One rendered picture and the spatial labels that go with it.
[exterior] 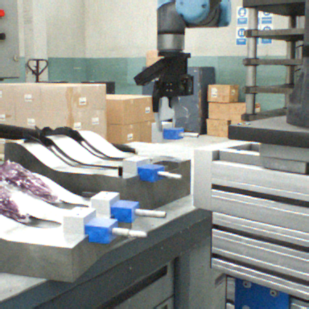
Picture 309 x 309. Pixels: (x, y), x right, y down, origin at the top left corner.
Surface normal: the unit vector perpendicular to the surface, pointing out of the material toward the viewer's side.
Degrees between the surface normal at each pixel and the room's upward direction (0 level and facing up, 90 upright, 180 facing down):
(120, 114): 90
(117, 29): 90
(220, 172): 90
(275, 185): 90
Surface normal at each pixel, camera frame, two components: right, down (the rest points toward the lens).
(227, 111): -0.69, 0.09
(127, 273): 0.83, 0.10
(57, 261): -0.29, 0.17
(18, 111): -0.55, 0.30
